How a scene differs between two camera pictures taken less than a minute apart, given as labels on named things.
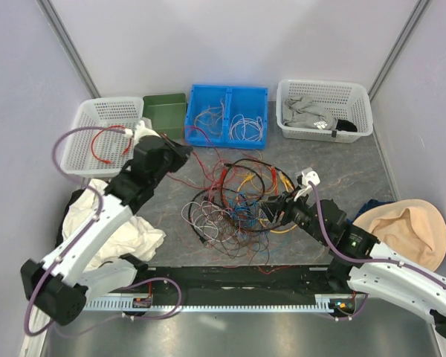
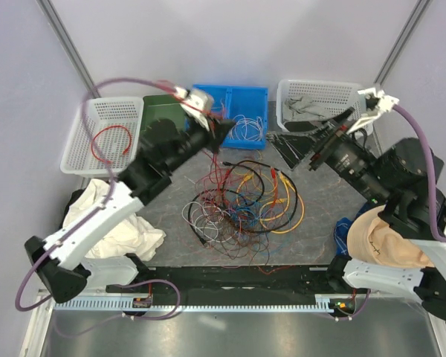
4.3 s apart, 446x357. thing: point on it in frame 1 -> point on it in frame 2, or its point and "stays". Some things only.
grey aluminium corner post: (418, 9) stays
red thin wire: (203, 169) -> (215, 119)
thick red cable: (126, 149) stays
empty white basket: (102, 152) stays
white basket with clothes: (337, 111) stays
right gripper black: (273, 206) -> (293, 147)
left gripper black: (181, 152) -> (224, 126)
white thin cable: (246, 129) stays
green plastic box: (167, 114) stays
